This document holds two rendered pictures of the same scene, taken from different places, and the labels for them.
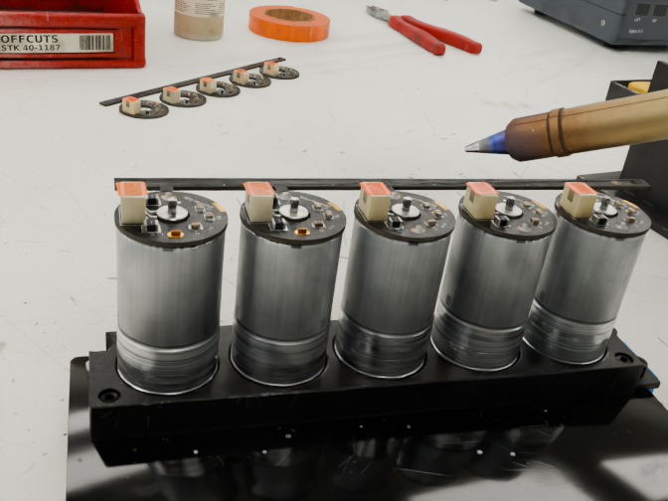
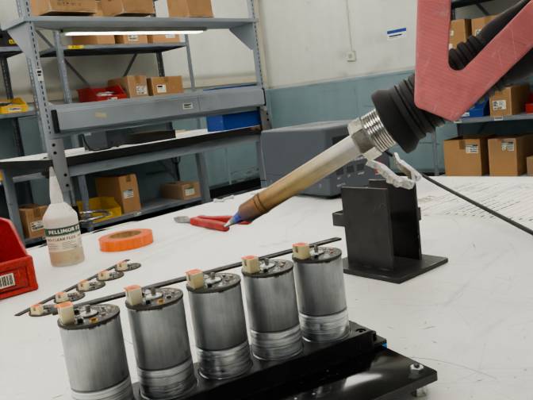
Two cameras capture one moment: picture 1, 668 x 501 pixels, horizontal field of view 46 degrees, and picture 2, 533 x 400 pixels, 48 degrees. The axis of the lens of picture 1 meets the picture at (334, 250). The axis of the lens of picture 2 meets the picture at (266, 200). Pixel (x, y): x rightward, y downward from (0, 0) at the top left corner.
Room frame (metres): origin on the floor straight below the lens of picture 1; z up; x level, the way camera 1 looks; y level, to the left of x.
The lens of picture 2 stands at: (-0.09, 0.00, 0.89)
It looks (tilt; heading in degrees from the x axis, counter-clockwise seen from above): 9 degrees down; 351
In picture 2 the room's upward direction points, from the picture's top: 7 degrees counter-clockwise
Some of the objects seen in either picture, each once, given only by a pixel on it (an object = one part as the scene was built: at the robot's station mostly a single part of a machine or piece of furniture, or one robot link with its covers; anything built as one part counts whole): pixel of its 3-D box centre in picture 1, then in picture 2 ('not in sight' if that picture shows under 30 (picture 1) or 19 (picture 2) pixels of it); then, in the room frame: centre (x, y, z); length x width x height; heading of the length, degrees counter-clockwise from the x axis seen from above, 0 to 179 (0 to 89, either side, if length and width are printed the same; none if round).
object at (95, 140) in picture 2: not in sight; (102, 139); (3.00, 0.31, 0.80); 0.15 x 0.12 x 0.10; 55
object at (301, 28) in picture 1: (288, 23); (126, 239); (0.59, 0.06, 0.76); 0.06 x 0.06 x 0.01
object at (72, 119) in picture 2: not in sight; (173, 109); (3.07, -0.06, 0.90); 1.30 x 0.06 x 0.12; 125
